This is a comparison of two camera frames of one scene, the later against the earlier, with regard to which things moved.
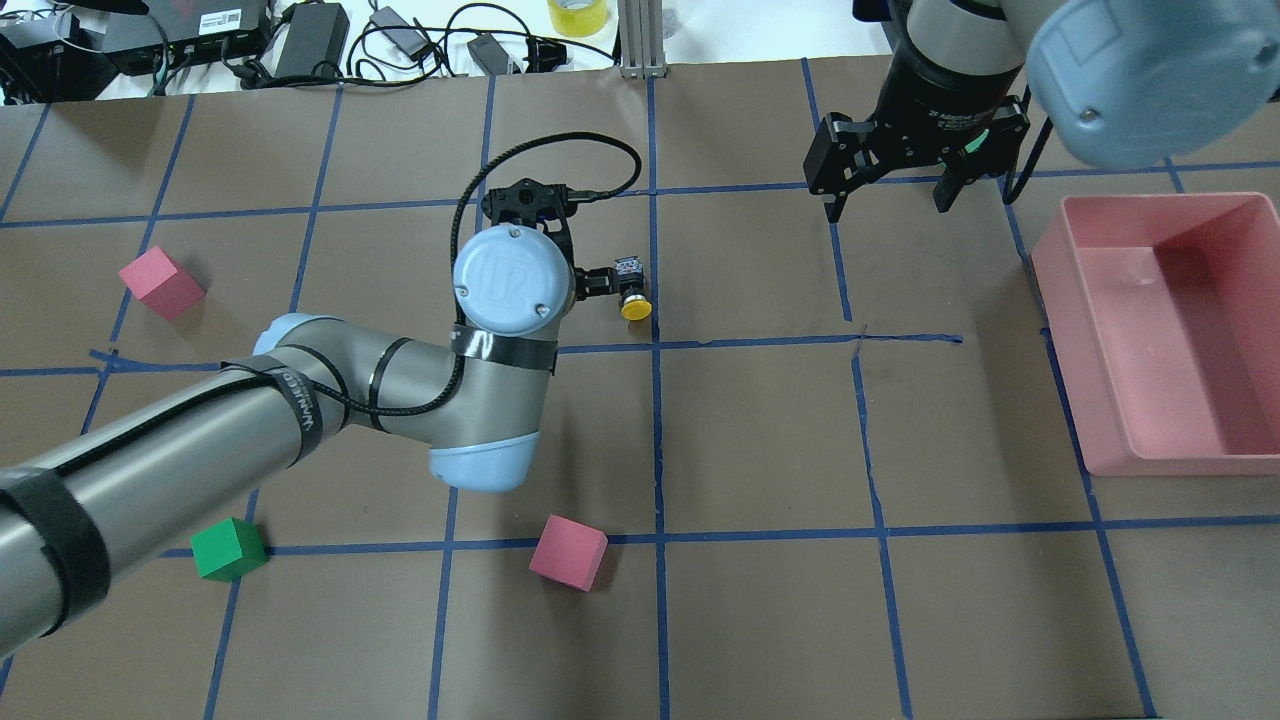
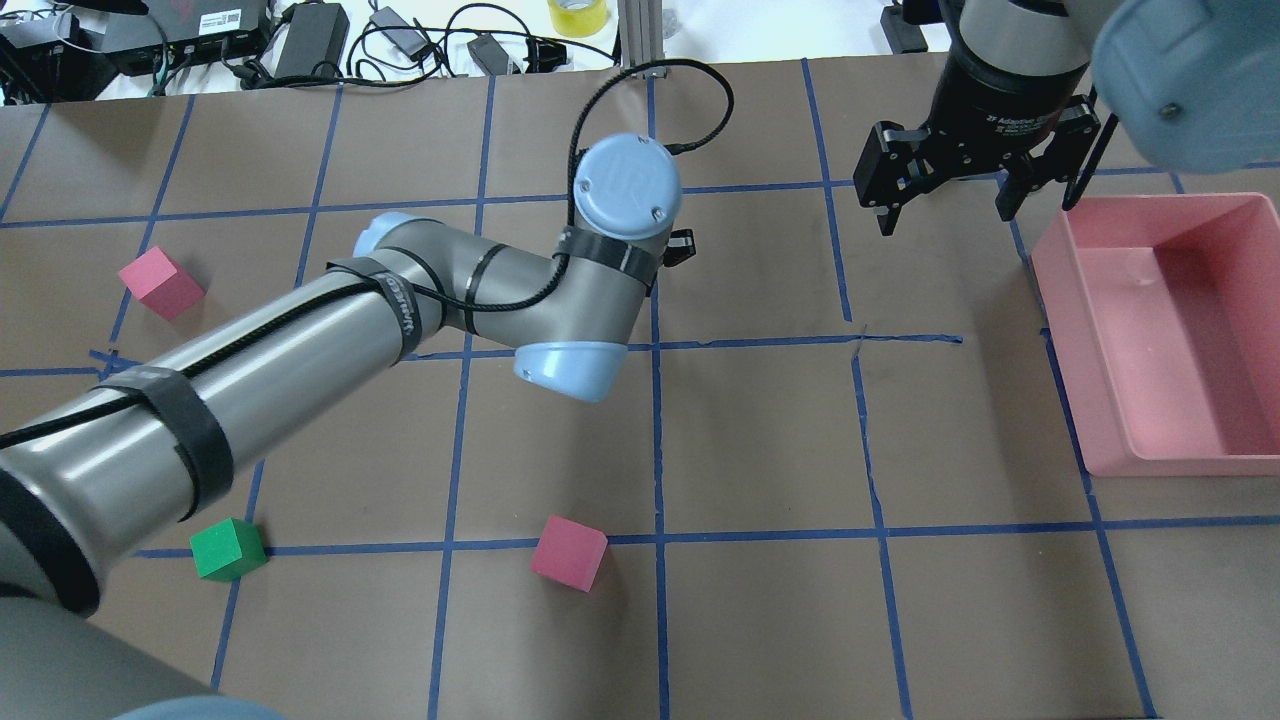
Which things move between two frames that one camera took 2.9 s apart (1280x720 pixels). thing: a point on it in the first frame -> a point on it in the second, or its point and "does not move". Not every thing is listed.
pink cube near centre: (162, 284) does not move
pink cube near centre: (570, 551) does not move
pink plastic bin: (1164, 311) does not move
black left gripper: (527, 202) -> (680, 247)
